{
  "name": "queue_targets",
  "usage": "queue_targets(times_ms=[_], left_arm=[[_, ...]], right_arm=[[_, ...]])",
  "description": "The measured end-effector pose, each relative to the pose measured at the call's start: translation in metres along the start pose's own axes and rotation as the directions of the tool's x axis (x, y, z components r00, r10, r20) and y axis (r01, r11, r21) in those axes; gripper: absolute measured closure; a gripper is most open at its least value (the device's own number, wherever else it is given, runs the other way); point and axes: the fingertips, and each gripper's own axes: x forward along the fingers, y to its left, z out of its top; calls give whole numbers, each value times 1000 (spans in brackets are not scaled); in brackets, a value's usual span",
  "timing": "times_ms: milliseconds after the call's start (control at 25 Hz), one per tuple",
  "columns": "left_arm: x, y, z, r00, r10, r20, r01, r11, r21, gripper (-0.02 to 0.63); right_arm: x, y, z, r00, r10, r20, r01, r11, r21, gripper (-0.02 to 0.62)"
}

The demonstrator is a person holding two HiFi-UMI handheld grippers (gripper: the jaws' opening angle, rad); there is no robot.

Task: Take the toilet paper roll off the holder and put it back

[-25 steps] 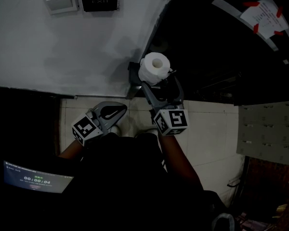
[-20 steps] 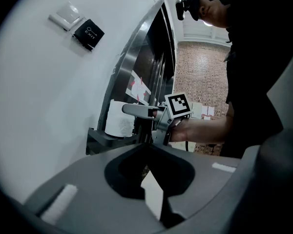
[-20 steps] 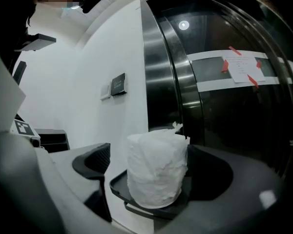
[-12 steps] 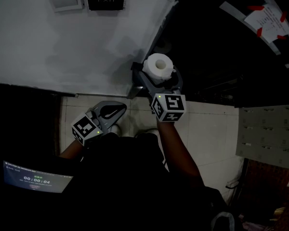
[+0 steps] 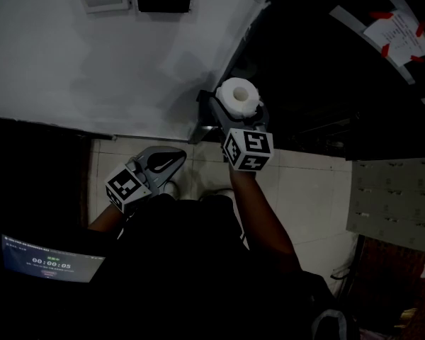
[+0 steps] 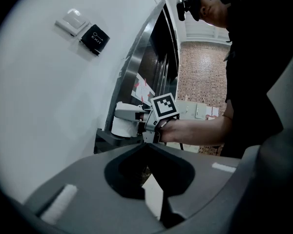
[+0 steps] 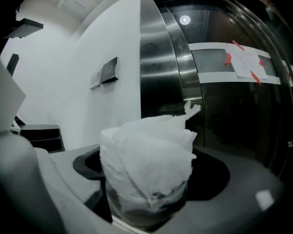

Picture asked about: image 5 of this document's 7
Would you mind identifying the person's black clothing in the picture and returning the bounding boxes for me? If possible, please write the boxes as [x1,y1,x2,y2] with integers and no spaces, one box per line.
[81,192,361,340]

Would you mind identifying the person's left forearm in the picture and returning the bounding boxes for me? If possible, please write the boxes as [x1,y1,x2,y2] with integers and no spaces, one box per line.
[87,202,130,234]

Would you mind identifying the white toilet paper roll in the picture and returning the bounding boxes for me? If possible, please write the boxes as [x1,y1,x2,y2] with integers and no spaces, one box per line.
[215,76,264,118]

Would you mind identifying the black toilet paper holder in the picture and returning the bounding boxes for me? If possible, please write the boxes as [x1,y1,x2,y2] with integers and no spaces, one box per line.
[197,89,221,129]

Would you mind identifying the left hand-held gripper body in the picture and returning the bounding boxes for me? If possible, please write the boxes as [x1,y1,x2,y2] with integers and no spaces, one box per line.
[103,155,164,215]

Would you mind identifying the white shoe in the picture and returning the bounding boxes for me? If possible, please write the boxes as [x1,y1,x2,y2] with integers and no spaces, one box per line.
[161,180,181,200]

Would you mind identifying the screen with timer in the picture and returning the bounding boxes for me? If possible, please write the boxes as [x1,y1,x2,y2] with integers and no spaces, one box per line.
[1,233,106,284]

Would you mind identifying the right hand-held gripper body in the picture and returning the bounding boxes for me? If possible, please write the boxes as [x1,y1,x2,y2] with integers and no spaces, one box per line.
[208,96,275,173]

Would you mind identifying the white paper notice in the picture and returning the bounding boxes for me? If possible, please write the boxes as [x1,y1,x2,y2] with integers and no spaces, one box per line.
[362,10,425,69]

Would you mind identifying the grey strap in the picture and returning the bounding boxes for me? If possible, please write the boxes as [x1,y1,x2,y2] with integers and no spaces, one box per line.
[310,308,349,340]

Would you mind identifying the person's right forearm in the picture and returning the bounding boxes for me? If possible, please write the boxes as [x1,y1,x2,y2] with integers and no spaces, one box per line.
[227,161,302,274]

